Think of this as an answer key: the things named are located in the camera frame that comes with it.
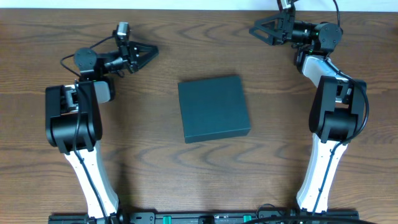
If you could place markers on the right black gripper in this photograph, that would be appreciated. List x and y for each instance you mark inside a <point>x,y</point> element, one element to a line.
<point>288,21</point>

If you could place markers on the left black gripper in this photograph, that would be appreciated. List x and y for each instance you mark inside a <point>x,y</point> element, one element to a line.
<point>131,57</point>

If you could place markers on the dark green box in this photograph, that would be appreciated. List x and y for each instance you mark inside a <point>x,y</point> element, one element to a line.
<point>213,108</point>

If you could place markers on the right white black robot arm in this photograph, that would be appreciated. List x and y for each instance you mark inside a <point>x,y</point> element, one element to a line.
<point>340,109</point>

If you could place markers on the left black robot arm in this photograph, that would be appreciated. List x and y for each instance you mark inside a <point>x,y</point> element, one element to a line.
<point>73,124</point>

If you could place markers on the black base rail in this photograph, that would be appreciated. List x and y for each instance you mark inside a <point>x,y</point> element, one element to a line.
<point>203,218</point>

